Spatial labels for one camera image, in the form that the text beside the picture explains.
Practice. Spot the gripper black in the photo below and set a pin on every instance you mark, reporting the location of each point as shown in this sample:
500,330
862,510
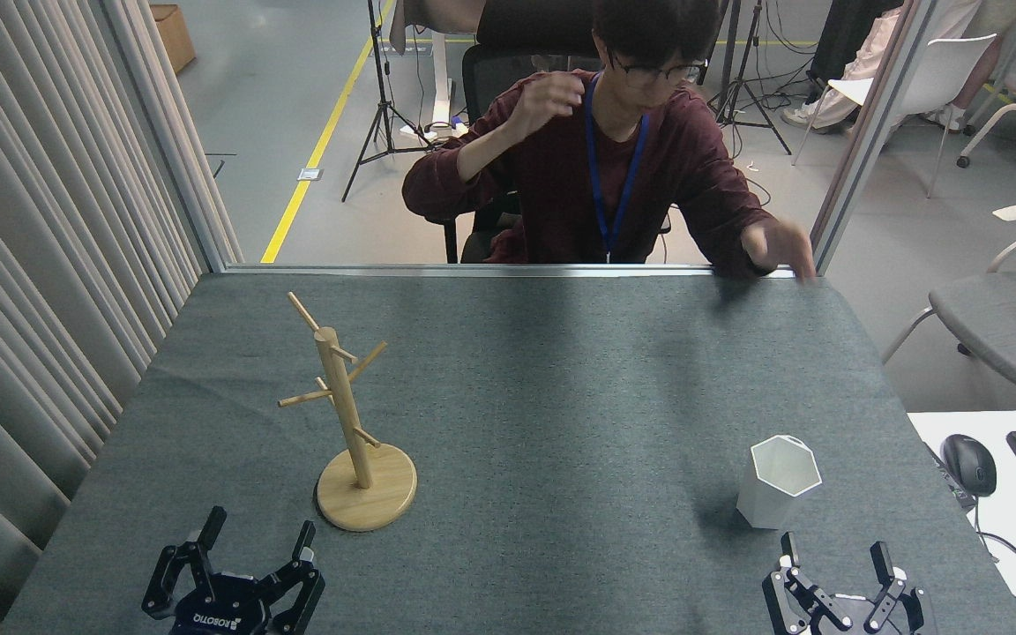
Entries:
847,617
226,608

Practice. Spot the white hexagonal cup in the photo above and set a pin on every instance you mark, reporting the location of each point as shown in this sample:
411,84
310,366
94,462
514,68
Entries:
768,503

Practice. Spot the person's left forearm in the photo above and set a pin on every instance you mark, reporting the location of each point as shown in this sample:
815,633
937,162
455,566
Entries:
733,220

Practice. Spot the person's right forearm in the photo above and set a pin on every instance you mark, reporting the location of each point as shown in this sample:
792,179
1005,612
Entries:
486,150

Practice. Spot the wooden cup rack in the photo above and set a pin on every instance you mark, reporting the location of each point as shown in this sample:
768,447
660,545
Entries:
345,397

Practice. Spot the person's left hand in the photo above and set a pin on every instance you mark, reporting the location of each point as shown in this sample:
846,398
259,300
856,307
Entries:
781,247

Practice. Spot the person's right hand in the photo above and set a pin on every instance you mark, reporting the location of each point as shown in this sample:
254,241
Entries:
548,95

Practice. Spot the black flat device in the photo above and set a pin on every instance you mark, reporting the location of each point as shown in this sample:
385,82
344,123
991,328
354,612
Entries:
949,489

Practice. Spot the black computer mouse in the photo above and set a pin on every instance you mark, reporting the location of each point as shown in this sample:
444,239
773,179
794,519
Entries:
969,465

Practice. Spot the grey cushioned chair with armrest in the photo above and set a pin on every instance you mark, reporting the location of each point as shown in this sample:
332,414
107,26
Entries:
1002,326

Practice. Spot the grey felt table cloth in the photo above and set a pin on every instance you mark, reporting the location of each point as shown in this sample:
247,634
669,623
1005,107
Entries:
561,397

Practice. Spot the grey pleated curtain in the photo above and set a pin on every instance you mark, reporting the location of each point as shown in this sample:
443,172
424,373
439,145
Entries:
32,220

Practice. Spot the floor socket plate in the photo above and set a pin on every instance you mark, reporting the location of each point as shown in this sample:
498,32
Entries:
310,174

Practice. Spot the black tripod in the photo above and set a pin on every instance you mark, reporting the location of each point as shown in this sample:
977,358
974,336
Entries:
742,79
379,53

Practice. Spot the white plastic chair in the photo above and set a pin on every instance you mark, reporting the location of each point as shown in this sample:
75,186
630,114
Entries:
949,70

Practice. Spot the seated background person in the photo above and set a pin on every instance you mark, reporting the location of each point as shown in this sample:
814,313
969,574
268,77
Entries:
870,53

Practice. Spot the cardboard box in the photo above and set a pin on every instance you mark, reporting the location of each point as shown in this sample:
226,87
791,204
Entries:
173,35

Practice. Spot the black-framed glasses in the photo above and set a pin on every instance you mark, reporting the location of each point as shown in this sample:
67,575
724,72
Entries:
645,74

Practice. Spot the black office chair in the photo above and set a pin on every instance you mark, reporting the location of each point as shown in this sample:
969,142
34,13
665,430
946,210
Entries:
490,79

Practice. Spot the silver aluminium post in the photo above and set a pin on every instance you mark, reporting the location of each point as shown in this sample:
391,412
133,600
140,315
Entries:
168,132
870,123

